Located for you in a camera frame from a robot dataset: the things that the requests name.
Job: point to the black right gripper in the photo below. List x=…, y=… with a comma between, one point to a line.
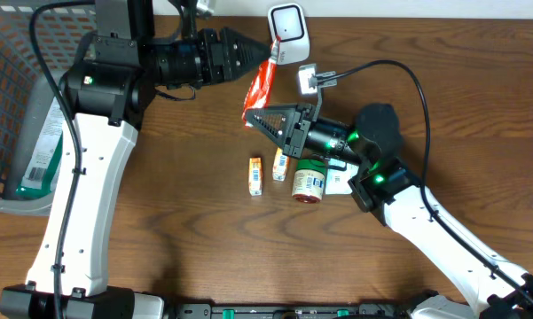
x=301, y=112

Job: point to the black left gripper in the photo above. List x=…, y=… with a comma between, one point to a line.
x=215, y=59

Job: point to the red coffee stick sachet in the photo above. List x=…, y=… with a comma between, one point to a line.
x=258, y=95

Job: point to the orange tissue pack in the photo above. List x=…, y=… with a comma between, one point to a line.
x=255, y=177
x=280, y=166

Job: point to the green-lid seasoning jar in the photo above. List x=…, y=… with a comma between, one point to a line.
x=309, y=181

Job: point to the mint green wipes pack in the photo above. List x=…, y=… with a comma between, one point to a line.
x=338, y=175

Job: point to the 3M comfort grip gloves pack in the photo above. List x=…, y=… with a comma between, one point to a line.
x=42, y=173

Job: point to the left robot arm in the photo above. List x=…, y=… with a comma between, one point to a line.
x=118, y=70

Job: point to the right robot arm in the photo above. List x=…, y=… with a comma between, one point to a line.
x=492, y=286

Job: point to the white barcode scanner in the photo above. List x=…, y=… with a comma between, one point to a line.
x=287, y=23

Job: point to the grey plastic basket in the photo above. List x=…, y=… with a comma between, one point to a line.
x=25, y=94

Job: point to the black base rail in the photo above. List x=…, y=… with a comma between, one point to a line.
x=207, y=311

